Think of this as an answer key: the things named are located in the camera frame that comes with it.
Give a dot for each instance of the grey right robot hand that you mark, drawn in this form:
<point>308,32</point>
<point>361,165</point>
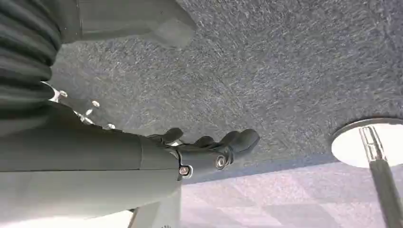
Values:
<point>88,170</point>

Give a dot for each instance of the pale desk leg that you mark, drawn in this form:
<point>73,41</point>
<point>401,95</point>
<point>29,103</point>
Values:
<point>163,210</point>

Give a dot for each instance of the ribbed grey right arm sleeve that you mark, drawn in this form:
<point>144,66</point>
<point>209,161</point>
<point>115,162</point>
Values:
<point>25,47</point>

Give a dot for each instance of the chrome and black stand pole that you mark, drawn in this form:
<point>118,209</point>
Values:
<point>385,185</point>

